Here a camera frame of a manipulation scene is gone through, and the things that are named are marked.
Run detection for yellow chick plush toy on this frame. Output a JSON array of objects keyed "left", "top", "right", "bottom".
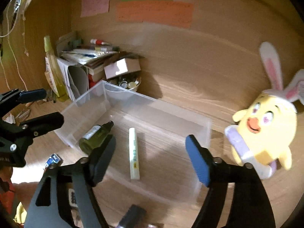
[{"left": 225, "top": 42, "right": 303, "bottom": 179}]

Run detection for purple dark capped cosmetic tube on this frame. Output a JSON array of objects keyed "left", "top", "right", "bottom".
[{"left": 116, "top": 204, "right": 147, "bottom": 228}]

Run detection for orange sticky note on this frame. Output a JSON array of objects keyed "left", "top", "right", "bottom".
[{"left": 115, "top": 0, "right": 194, "bottom": 28}]

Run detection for person left hand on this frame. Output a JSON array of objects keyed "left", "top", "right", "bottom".
[{"left": 0, "top": 163, "right": 38, "bottom": 210}]

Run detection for small dark blue box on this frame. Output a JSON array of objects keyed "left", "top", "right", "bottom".
[{"left": 44, "top": 153, "right": 63, "bottom": 170}]

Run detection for mahjong tile eraser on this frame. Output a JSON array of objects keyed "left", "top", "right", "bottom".
[{"left": 68, "top": 188, "right": 78, "bottom": 208}]

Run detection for pink sticky note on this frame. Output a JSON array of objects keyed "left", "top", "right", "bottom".
[{"left": 80, "top": 0, "right": 110, "bottom": 17}]

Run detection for tall yellow spray bottle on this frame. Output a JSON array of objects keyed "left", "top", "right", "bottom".
[{"left": 44, "top": 36, "right": 69, "bottom": 102}]

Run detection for stack of books papers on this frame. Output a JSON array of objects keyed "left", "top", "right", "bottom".
[{"left": 55, "top": 30, "right": 143, "bottom": 77}]

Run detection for white cable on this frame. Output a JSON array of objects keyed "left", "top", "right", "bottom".
[{"left": 0, "top": 0, "right": 29, "bottom": 92}]

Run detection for red white marker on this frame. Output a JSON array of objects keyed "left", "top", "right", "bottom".
[{"left": 90, "top": 39, "right": 111, "bottom": 46}]

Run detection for dark green spray bottle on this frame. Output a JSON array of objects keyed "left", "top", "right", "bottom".
[{"left": 79, "top": 121, "right": 114, "bottom": 155}]

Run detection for white bowl with items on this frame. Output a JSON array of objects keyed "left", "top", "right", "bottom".
[{"left": 107, "top": 74, "right": 142, "bottom": 92}]

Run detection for small white cardboard box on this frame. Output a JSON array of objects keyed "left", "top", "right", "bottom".
[{"left": 104, "top": 58, "right": 141, "bottom": 79}]

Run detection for clear plastic storage bin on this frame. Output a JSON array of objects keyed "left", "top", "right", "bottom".
[{"left": 56, "top": 81, "right": 212, "bottom": 204}]

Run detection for white folded papers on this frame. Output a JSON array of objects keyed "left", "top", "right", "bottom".
[{"left": 45, "top": 57, "right": 89, "bottom": 101}]

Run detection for white green lip balm box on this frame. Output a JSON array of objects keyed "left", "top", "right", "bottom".
[{"left": 129, "top": 128, "right": 140, "bottom": 180}]

